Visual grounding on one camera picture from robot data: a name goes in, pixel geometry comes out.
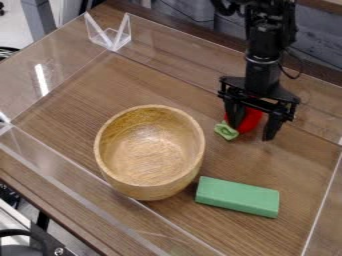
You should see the black metal bracket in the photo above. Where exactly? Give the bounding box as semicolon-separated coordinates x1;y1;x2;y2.
30;223;78;256

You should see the red plush strawberry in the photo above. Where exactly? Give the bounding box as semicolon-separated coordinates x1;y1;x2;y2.
214;107;264;141

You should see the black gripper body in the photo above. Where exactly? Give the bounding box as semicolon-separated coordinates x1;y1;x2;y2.
218;76;301;122

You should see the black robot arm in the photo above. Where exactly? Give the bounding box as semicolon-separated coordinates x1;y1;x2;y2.
211;0;301;141

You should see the wooden bowl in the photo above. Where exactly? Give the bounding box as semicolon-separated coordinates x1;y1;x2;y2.
94;104;206;201

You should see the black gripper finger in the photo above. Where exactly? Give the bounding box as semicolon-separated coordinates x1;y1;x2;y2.
225;101;246;129
262;112;285;141

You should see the green rectangular block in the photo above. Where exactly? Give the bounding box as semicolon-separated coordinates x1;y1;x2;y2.
195;176;281;218

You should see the black cable bottom left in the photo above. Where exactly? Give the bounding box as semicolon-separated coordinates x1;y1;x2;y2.
0;228;51;256

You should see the clear acrylic tray enclosure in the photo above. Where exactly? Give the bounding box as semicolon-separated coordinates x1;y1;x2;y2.
0;8;342;256

